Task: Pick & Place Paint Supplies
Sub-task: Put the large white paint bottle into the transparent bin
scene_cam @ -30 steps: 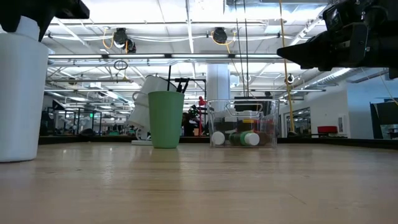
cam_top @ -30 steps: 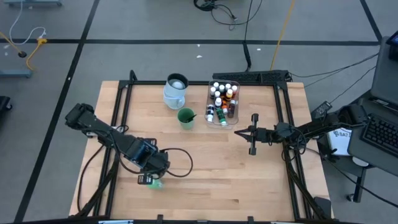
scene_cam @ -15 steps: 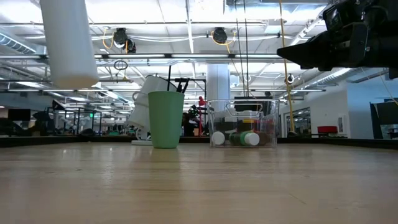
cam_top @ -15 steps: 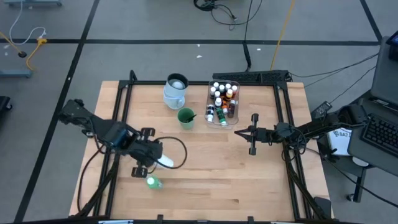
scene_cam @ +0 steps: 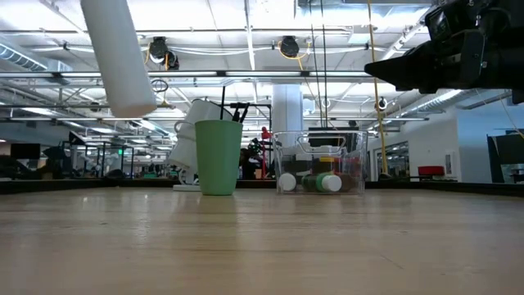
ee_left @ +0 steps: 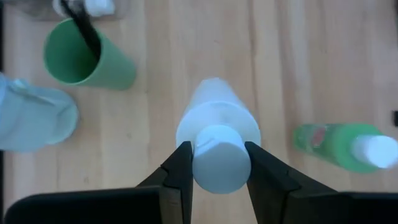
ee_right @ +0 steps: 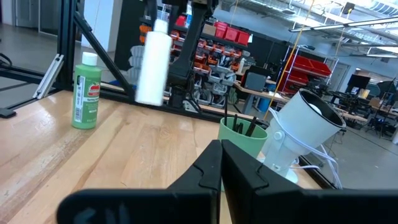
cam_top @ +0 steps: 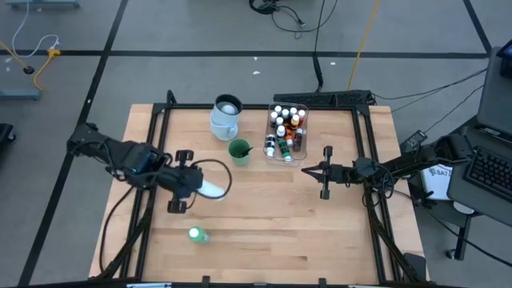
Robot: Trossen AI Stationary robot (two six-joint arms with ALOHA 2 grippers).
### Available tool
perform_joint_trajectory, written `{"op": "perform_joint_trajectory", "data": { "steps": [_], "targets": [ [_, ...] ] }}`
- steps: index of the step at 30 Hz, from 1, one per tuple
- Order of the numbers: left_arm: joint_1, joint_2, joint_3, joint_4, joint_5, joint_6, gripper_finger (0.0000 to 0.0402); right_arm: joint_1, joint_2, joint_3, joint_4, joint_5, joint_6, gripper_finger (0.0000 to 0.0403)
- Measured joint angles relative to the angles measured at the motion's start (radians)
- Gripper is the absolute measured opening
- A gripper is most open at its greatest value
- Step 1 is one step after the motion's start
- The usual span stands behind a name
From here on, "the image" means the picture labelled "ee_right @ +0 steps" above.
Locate grey storage bin stack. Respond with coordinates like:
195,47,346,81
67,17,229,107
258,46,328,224
192,62,238,106

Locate large white paint bottle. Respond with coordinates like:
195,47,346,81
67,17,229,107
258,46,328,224
135,18,173,106

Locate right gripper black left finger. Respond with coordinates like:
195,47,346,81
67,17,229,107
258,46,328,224
57,139,223,224

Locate black paintbrush silver ferrule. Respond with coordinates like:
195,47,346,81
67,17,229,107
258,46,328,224
245,116,258,138
224,88,229,126

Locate red bin rack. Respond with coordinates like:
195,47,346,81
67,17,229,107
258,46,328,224
279,46,333,94

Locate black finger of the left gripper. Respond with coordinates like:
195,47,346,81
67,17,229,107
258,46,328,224
169,0,188,32
146,0,158,24

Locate wooden top workbench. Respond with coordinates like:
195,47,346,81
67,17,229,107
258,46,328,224
233,80,292,116

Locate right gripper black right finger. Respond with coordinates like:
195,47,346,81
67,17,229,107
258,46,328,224
222,139,398,224

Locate large green paint bottle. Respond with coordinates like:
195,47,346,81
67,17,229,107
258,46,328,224
71,52,103,131

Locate yellow hanging cable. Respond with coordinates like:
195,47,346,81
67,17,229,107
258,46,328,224
263,0,315,121

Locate white tilted pitcher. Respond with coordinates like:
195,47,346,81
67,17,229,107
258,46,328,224
261,88,346,190

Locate black shelf red bins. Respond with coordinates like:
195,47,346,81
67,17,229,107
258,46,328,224
139,14,253,73

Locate silver aluminium bar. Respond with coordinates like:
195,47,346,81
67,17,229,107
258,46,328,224
32,53,65,100

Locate green plastic cup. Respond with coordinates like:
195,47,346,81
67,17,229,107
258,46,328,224
217,116,269,160

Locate grey equipment box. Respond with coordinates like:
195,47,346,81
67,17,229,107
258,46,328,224
243,70,269,93

